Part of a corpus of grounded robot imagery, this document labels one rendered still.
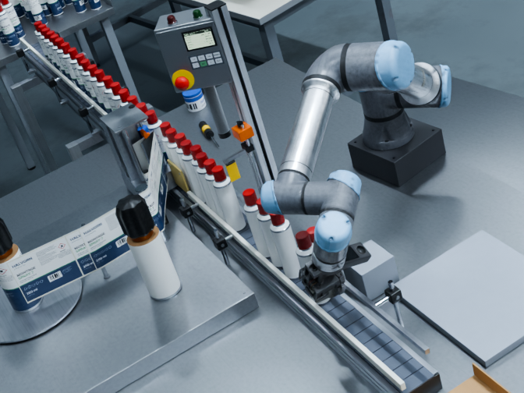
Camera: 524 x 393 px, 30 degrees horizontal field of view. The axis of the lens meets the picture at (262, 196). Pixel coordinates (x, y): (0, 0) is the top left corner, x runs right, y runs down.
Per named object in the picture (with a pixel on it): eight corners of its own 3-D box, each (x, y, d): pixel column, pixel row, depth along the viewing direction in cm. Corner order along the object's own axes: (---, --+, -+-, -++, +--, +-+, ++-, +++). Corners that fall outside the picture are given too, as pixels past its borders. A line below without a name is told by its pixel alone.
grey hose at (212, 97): (217, 136, 279) (195, 72, 268) (227, 130, 280) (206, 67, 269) (222, 139, 276) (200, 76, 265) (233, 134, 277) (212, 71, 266)
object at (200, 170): (210, 213, 283) (189, 155, 272) (224, 204, 285) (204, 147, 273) (217, 220, 279) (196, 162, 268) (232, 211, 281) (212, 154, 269)
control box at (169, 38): (181, 77, 268) (159, 15, 257) (239, 65, 264) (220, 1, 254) (175, 95, 260) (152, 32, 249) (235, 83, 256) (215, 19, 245)
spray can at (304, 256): (307, 299, 241) (287, 235, 229) (324, 288, 242) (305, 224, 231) (318, 309, 236) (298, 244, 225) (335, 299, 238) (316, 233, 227)
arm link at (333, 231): (357, 210, 203) (348, 246, 199) (352, 235, 212) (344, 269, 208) (320, 203, 204) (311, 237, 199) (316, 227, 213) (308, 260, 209)
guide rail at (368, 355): (189, 196, 291) (186, 192, 289) (192, 195, 291) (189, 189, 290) (401, 391, 206) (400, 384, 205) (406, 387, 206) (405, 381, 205)
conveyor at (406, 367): (124, 146, 339) (120, 136, 337) (145, 136, 341) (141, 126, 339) (407, 408, 209) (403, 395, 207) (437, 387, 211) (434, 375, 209)
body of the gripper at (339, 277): (297, 279, 225) (299, 256, 214) (327, 261, 227) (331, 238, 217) (316, 305, 222) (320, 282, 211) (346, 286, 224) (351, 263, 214)
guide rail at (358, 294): (204, 171, 290) (203, 168, 289) (207, 169, 290) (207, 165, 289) (425, 355, 205) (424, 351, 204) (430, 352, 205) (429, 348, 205)
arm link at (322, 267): (334, 228, 213) (355, 256, 210) (332, 238, 217) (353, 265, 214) (306, 244, 211) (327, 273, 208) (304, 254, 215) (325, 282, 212)
